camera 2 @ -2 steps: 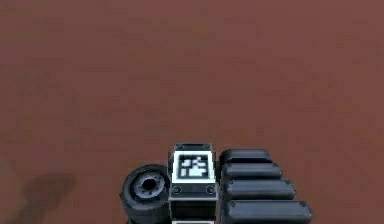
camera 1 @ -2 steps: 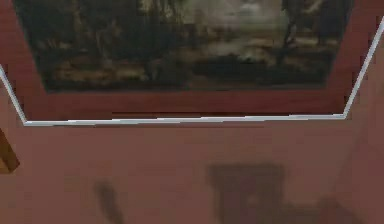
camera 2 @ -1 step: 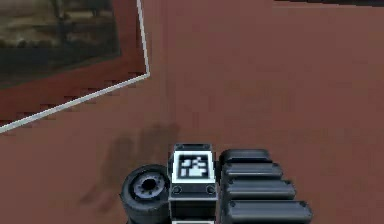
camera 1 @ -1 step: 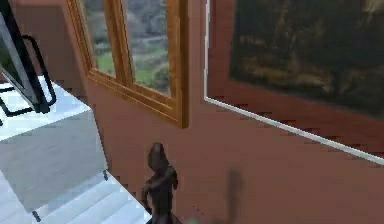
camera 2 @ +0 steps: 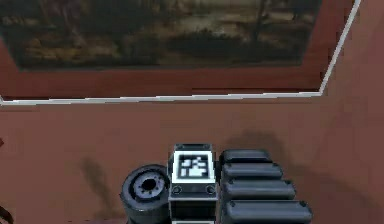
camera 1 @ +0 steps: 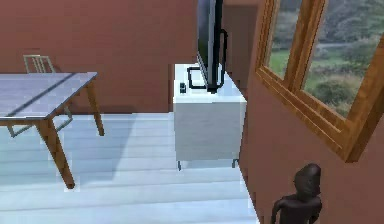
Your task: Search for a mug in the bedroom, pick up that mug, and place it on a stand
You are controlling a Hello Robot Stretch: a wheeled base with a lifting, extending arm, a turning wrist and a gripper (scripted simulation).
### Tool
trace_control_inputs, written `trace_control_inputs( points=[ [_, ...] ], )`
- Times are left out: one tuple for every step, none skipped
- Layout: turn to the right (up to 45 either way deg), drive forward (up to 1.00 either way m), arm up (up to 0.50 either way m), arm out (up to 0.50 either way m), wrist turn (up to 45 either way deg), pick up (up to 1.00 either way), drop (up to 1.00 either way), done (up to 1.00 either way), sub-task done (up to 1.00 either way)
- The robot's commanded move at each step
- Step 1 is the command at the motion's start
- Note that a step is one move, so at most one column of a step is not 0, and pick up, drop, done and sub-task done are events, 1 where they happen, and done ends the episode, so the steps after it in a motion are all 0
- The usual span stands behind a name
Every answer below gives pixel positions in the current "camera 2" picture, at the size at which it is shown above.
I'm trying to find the dark landscape framed picture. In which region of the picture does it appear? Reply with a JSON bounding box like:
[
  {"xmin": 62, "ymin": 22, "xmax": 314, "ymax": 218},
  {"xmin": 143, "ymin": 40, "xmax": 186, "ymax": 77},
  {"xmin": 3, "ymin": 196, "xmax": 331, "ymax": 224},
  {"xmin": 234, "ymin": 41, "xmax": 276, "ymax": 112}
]
[{"xmin": 0, "ymin": 0, "xmax": 324, "ymax": 72}]

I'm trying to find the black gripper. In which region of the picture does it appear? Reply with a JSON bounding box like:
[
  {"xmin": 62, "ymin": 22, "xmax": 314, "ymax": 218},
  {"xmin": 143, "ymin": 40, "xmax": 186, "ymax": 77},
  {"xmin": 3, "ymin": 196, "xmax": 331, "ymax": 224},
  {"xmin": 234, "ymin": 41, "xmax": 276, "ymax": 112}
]
[{"xmin": 119, "ymin": 163, "xmax": 172, "ymax": 224}]

